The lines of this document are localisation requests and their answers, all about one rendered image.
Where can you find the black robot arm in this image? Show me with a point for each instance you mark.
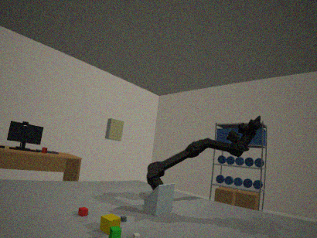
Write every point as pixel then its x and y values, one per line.
pixel 157 169

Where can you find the red block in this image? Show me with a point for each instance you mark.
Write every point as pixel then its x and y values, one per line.
pixel 83 211

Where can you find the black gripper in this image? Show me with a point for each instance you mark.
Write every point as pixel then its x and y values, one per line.
pixel 254 126

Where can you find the yellow block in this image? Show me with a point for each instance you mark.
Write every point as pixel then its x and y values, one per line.
pixel 109 220

